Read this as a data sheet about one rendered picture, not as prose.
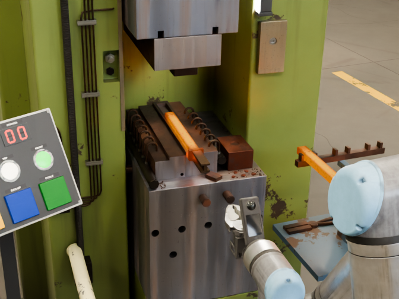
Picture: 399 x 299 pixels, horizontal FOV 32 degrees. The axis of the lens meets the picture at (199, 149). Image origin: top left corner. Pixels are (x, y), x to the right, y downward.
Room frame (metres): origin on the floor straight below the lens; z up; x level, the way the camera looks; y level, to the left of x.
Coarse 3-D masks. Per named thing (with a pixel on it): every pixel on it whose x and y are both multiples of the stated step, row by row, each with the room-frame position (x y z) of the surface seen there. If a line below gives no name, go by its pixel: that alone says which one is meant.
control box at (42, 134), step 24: (24, 120) 1.68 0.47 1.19; (48, 120) 1.72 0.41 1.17; (0, 144) 1.60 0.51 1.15; (24, 144) 1.64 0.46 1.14; (48, 144) 1.68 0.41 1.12; (0, 168) 1.56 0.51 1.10; (24, 168) 1.60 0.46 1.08; (48, 168) 1.64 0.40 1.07; (0, 192) 1.53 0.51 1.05; (72, 192) 1.64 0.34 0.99; (48, 216) 1.56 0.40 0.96
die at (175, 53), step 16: (128, 32) 2.18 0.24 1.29; (144, 48) 1.97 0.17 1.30; (160, 48) 1.86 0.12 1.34; (176, 48) 1.88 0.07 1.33; (192, 48) 1.89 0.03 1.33; (208, 48) 1.91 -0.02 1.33; (160, 64) 1.86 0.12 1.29; (176, 64) 1.88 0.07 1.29; (192, 64) 1.89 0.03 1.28; (208, 64) 1.91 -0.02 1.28
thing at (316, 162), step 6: (300, 150) 1.94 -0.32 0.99; (306, 150) 1.93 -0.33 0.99; (306, 156) 1.90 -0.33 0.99; (312, 156) 1.89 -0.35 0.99; (306, 162) 1.90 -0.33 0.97; (312, 162) 1.86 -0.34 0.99; (318, 162) 1.86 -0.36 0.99; (324, 162) 1.86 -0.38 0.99; (318, 168) 1.83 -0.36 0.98; (324, 168) 1.81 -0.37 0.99; (330, 168) 1.81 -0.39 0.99; (324, 174) 1.80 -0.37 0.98; (330, 174) 1.78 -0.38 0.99; (330, 180) 1.76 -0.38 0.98
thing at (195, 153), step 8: (168, 112) 2.18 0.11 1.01; (168, 120) 2.13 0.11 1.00; (176, 120) 2.11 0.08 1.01; (176, 128) 2.04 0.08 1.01; (184, 128) 2.05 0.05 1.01; (184, 136) 1.98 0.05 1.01; (184, 144) 1.95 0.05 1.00; (192, 144) 1.93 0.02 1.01; (192, 152) 1.87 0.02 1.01; (200, 152) 1.86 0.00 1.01; (192, 160) 1.87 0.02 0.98; (200, 160) 1.81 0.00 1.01; (200, 168) 1.80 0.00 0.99; (208, 168) 1.81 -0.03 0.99
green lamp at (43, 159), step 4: (40, 152) 1.65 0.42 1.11; (44, 152) 1.65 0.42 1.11; (36, 156) 1.64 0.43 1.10; (40, 156) 1.64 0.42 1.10; (44, 156) 1.65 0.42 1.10; (48, 156) 1.65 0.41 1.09; (36, 160) 1.63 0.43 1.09; (40, 160) 1.64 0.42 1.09; (44, 160) 1.64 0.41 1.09; (48, 160) 1.65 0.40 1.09; (40, 164) 1.63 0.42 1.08; (44, 164) 1.63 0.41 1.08; (48, 164) 1.64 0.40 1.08
